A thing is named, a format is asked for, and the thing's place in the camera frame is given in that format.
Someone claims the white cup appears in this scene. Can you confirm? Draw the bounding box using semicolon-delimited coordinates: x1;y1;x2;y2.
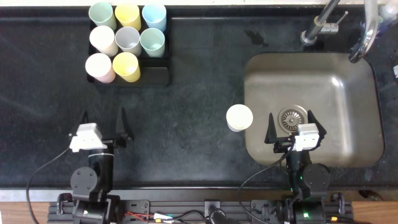
89;25;119;57
226;104;254;133

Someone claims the blue soap bottle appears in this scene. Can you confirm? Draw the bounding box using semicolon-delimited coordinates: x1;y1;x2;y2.
360;1;398;37

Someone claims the pink cup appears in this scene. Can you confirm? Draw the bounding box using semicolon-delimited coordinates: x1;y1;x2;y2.
85;52;116;84

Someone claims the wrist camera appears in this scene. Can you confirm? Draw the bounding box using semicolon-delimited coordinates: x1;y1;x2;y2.
68;123;108;153
294;123;321;152

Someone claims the steel sink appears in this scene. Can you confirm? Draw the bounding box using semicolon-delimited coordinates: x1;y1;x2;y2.
244;52;386;169

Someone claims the steel tap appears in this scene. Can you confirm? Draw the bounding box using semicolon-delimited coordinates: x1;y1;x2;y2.
300;0;380;65

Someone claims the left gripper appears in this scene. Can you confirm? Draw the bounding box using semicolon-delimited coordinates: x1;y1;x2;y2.
68;107;136;150

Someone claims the black cable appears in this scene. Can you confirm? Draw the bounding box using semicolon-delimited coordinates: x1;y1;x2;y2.
238;141;296;224
25;147;72;224

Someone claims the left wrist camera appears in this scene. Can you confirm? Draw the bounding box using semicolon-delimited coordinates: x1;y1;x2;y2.
68;123;108;153

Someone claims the black tray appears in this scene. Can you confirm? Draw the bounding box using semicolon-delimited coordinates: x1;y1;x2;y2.
86;4;171;87

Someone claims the green cup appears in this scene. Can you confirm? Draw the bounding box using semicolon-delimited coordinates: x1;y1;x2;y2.
88;2;118;31
139;27;166;58

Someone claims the mounting rail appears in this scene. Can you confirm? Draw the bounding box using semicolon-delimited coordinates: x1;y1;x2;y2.
48;192;355;224

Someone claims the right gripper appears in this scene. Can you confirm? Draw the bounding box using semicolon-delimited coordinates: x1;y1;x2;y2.
264;109;327;154

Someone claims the blue cup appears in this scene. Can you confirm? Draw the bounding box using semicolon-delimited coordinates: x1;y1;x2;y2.
142;3;167;32

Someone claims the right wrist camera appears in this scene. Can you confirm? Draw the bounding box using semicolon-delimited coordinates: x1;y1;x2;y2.
294;123;321;152

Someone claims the yellow cup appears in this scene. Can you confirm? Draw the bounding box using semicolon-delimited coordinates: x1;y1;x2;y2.
112;52;141;83
114;3;142;31

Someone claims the grey cup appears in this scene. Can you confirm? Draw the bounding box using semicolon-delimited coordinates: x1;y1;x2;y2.
114;26;142;57

